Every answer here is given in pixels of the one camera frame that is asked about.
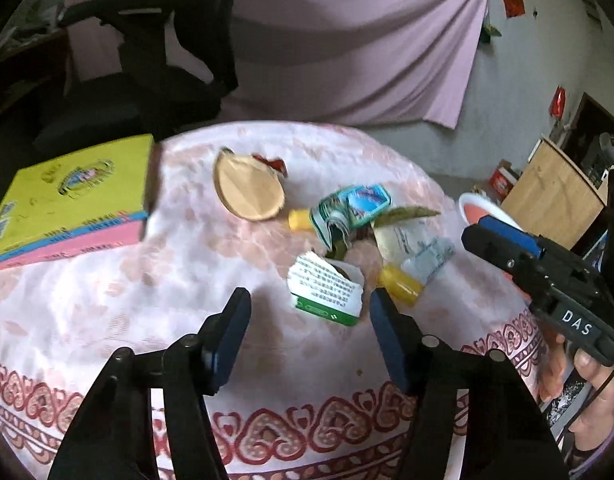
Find red cardboard box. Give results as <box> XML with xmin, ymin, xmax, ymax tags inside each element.
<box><xmin>489</xmin><ymin>160</ymin><xmax>520</xmax><ymax>196</ymax></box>

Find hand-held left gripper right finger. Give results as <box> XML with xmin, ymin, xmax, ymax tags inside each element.
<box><xmin>369</xmin><ymin>287</ymin><xmax>570</xmax><ymax>480</ymax></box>

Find person's right forearm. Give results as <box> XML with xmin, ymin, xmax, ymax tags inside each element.
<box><xmin>569</xmin><ymin>417</ymin><xmax>614</xmax><ymax>478</ymax></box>

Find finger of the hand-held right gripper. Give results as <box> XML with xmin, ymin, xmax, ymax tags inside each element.
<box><xmin>461</xmin><ymin>223</ymin><xmax>538</xmax><ymax>288</ymax></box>
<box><xmin>478</xmin><ymin>214</ymin><xmax>544</xmax><ymax>258</ymax></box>

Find light wooden cabinet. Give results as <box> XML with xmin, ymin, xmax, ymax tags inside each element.
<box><xmin>502</xmin><ymin>135</ymin><xmax>608</xmax><ymax>256</ymax></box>

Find green white medicine box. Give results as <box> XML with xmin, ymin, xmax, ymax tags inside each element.
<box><xmin>287</xmin><ymin>251</ymin><xmax>365</xmax><ymax>327</ymax></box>

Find black office chair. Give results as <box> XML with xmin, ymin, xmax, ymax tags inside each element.
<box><xmin>34</xmin><ymin>0</ymin><xmax>242</xmax><ymax>146</ymax></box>

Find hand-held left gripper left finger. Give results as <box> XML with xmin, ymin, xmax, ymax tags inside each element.
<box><xmin>47</xmin><ymin>287</ymin><xmax>252</xmax><ymax>480</ymax></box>

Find white bin red liner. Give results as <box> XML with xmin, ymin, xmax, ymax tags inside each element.
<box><xmin>458</xmin><ymin>192</ymin><xmax>538</xmax><ymax>306</ymax></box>

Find green blue carton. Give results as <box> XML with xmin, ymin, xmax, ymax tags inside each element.
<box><xmin>309</xmin><ymin>185</ymin><xmax>392</xmax><ymax>256</ymax></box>

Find yellow bottle with label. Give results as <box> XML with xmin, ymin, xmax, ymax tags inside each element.
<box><xmin>374</xmin><ymin>220</ymin><xmax>458</xmax><ymax>307</ymax></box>

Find pink hanging cloth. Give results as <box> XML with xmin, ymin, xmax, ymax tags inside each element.
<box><xmin>62</xmin><ymin>0</ymin><xmax>490</xmax><ymax>131</ymax></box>

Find green leaf scrap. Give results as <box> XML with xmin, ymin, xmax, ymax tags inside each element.
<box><xmin>372</xmin><ymin>205</ymin><xmax>440</xmax><ymax>228</ymax></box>

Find person's right hand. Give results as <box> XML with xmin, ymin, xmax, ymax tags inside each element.
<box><xmin>537</xmin><ymin>327</ymin><xmax>614</xmax><ymax>441</ymax></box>

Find yellow bottle cap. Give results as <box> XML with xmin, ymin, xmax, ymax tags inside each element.
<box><xmin>288</xmin><ymin>208</ymin><xmax>315</xmax><ymax>232</ymax></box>

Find pink book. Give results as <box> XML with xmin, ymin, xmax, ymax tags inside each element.
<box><xmin>0</xmin><ymin>210</ymin><xmax>150</xmax><ymax>273</ymax></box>

